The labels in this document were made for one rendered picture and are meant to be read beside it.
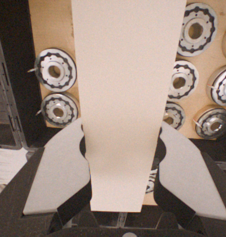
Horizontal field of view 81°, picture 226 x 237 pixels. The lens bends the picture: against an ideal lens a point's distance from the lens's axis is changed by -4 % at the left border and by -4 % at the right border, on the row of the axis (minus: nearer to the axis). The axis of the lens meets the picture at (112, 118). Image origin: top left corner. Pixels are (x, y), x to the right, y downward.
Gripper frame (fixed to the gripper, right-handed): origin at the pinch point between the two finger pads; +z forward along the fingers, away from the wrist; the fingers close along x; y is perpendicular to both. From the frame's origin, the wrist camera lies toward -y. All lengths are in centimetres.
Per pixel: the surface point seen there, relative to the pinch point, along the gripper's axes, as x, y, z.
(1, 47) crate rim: -21.5, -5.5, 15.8
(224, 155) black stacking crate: 32.0, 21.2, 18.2
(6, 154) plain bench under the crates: -55, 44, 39
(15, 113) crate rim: -22.9, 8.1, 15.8
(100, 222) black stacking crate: -5, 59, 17
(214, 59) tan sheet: 24.2, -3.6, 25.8
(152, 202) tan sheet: 19, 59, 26
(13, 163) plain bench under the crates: -53, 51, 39
